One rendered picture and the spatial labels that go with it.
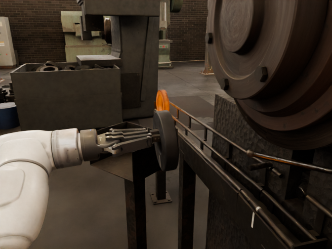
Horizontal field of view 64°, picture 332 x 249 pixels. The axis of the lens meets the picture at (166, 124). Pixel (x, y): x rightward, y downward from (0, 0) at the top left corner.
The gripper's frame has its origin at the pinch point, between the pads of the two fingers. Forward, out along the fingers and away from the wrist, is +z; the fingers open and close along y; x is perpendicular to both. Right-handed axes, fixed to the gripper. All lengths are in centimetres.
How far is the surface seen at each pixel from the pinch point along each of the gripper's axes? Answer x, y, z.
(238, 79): 16.3, 19.1, 9.8
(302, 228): -15.2, 24.4, 23.0
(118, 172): -23.7, -27.1, -12.1
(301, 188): -10.8, 17.5, 27.8
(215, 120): -8.8, -27.9, 26.8
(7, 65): -60, -901, -301
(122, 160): -24.5, -38.2, -9.5
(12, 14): 97, -984, -274
